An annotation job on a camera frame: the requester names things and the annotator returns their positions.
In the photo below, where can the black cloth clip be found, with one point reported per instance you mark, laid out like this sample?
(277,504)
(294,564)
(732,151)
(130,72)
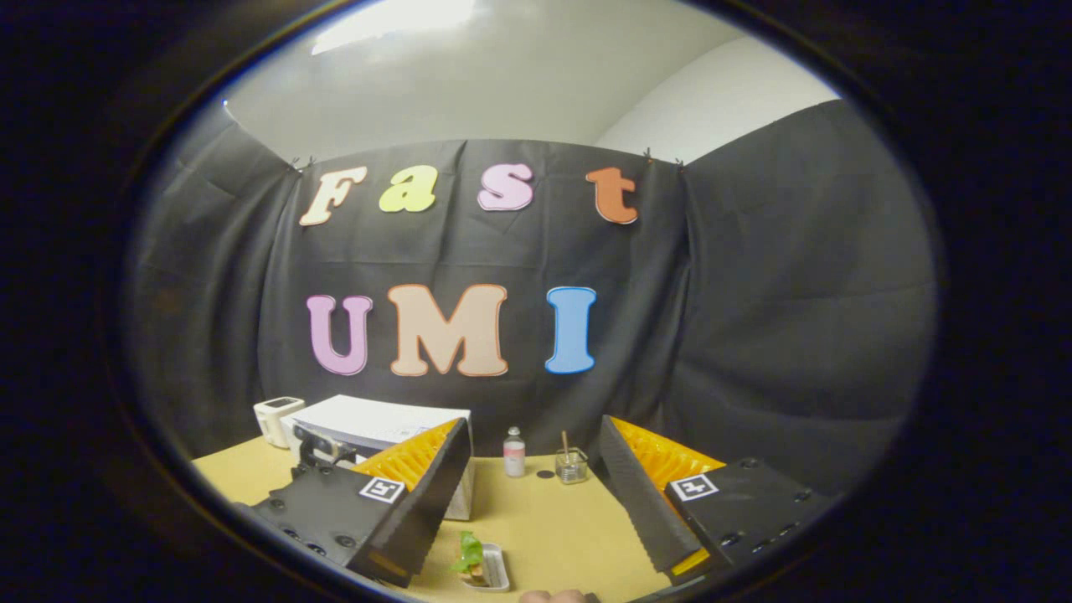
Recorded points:
(303,161)
(662,157)

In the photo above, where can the glass jar with stick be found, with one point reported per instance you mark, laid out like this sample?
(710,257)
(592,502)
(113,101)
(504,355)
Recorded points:
(572,467)

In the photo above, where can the small white toaster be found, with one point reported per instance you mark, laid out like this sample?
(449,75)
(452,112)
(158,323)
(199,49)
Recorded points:
(275,419)

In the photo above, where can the small clear bottle pink label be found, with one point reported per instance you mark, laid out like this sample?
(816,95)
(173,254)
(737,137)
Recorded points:
(514,456)

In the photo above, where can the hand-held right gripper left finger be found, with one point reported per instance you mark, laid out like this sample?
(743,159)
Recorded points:
(435,490)

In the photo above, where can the white microwave oven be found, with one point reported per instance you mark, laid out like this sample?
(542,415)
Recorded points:
(377,414)

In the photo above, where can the white rectangular food tray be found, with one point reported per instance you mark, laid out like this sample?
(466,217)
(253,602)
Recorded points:
(497,571)

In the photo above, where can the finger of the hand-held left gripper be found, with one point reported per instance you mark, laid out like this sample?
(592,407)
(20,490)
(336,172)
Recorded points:
(311,452)

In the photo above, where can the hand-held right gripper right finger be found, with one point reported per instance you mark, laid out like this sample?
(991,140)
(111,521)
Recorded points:
(636,494)

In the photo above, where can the toast sandwich with lettuce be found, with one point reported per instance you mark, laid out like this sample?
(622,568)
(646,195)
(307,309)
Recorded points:
(471,554)

